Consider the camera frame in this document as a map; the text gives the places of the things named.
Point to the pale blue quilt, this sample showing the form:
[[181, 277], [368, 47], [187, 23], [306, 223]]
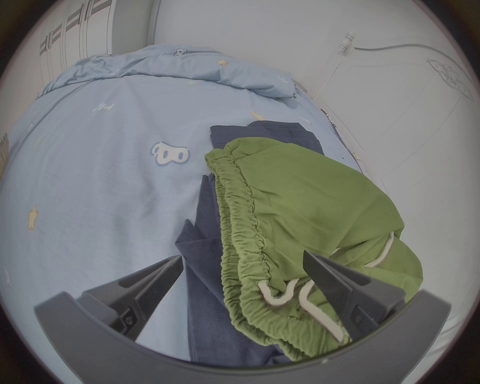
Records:
[[168, 63]]

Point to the green shorts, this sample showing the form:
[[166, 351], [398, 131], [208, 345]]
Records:
[[300, 195]]

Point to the white wardrobe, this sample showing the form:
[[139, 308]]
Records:
[[93, 30]]

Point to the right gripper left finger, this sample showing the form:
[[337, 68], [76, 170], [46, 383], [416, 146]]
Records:
[[123, 300]]

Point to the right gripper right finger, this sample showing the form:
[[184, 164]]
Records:
[[360, 300]]

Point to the round woven basket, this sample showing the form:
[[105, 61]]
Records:
[[3, 153]]

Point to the dark blue T-shirt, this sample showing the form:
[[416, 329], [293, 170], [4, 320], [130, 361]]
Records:
[[210, 300]]

